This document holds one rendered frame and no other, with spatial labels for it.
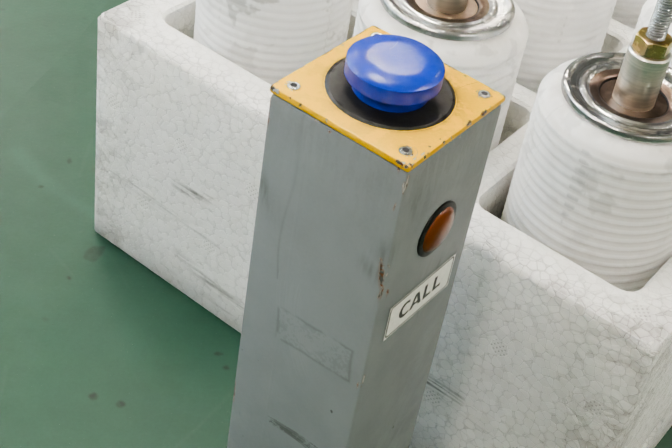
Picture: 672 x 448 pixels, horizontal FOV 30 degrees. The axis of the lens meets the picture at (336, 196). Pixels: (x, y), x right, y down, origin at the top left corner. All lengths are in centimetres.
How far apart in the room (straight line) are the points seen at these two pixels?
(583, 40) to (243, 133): 22
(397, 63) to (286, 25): 25
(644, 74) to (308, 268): 21
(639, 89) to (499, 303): 13
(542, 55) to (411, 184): 31
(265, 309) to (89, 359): 26
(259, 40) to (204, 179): 10
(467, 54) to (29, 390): 34
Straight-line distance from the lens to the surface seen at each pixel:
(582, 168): 64
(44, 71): 105
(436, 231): 52
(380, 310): 53
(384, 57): 50
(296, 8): 73
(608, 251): 66
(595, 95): 65
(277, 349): 58
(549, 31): 77
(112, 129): 82
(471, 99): 52
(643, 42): 64
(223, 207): 78
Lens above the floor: 60
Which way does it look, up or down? 39 degrees down
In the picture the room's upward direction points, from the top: 10 degrees clockwise
